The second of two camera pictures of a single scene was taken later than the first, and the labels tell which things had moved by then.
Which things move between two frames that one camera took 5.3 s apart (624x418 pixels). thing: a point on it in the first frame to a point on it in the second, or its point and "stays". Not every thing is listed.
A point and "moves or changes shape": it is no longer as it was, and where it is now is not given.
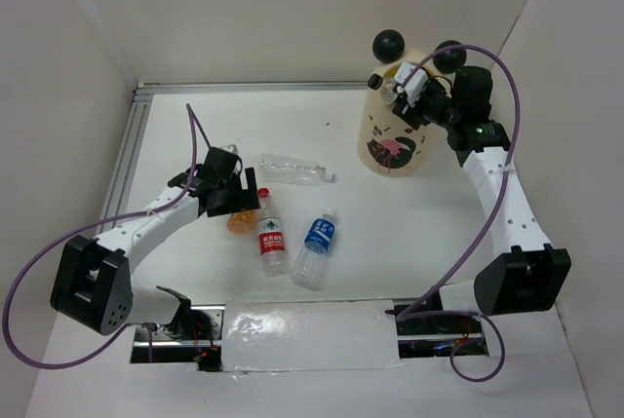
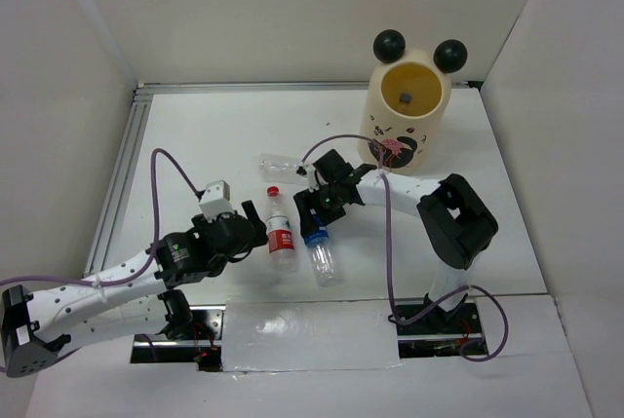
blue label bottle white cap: x=308 y=267 moves or changes shape
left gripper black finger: x=250 y=197 to x=256 y=224
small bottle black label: x=375 y=82 moves or changes shape
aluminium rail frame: x=132 y=127 stays
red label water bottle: x=270 y=238 moves or changes shape
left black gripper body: x=230 y=200 to x=202 y=223
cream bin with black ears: x=388 y=142 stays
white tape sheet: x=280 y=335 stays
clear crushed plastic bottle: x=291 y=170 stays
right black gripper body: x=433 y=106 to x=327 y=201
